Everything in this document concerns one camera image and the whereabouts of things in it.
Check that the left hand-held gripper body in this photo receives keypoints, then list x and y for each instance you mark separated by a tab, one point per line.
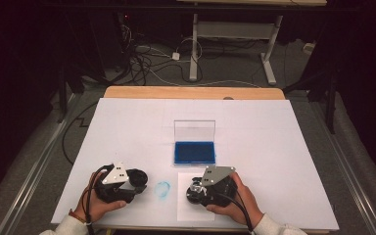
116	174

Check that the desk with white legs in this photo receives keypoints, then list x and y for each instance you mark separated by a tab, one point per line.
231	30

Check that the white paper sheet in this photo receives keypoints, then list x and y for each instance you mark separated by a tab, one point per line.
192	213

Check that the blue ink smudge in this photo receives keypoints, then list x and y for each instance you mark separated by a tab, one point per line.
156	191

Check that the black round stamp cap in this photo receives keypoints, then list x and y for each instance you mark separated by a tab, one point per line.
141	178

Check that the black stand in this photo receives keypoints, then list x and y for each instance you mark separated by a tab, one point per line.
331	104
62	98

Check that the metal floor rail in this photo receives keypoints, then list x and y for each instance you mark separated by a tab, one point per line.
355	182
32	176

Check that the person's left hand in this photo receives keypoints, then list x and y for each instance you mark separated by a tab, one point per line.
98	207

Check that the blue ink pad clear lid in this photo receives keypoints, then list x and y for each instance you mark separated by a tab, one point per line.
194	152

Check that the person's right hand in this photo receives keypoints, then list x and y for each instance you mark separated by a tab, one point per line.
243	202

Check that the black equipment rack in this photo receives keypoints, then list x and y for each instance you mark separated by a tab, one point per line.
111	42

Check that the white power adapter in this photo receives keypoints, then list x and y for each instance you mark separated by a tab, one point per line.
176	56

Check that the large white table cover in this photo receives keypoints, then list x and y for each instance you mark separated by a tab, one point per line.
137	130

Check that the wooden table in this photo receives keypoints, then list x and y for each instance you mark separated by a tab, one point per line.
192	93

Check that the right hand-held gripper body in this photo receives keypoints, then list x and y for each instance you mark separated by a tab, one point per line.
217	174

